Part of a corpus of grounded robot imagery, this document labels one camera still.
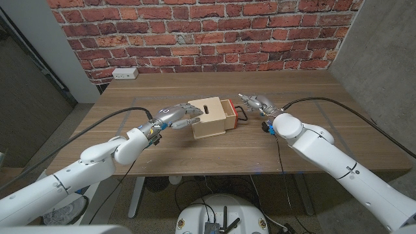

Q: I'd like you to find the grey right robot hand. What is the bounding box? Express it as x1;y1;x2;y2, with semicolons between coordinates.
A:
238;93;284;118

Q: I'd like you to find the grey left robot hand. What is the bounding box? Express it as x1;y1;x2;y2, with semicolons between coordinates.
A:
138;103;205;139

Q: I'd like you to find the wooden drawer with red front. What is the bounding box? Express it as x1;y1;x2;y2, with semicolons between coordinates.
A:
220;99;248;130

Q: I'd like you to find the wooden box with slotted lid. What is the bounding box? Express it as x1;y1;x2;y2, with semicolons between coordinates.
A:
187;96;228;140

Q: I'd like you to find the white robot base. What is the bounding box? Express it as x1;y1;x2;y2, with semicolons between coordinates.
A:
174;194;270;234

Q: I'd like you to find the black electronics box with antennas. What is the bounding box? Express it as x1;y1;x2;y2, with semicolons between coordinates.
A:
203;205;241;234

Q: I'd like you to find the white power outlet strip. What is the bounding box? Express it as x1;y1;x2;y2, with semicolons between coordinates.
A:
111;67;139;81

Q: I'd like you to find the black round floor fan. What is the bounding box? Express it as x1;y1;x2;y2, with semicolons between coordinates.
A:
145;176;170;192

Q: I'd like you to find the red brick printed backdrop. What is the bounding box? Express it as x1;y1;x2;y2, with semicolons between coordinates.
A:
46;0;365;85

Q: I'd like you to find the white table leg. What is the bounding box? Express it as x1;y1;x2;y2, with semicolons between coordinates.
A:
128;176;146;218

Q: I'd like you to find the grey table leg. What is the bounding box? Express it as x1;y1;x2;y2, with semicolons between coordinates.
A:
292;174;315;216

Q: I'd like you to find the grey sneaker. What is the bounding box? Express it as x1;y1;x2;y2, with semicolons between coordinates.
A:
42;196;88;226

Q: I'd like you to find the white robot chest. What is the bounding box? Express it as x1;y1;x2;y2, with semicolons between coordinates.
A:
0;224;133;234

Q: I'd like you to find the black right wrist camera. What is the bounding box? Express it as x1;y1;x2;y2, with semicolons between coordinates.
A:
261;120;276;136

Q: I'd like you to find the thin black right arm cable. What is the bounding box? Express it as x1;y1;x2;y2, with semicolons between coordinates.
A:
274;133;315;234

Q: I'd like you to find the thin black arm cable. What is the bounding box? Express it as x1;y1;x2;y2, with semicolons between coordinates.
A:
89;159;137;225
274;133;315;234

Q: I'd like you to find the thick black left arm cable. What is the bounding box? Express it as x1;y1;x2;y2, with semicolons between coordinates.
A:
0;107;153;191

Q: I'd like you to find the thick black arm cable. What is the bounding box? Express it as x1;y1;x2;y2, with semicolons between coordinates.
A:
281;96;416;160
0;107;153;191

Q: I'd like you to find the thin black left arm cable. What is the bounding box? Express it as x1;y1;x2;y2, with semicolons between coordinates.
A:
89;159;137;225

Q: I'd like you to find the white floor cable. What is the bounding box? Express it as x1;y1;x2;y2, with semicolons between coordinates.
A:
249;174;289;232

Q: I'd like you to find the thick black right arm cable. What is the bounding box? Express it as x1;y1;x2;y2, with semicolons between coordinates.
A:
281;96;416;160

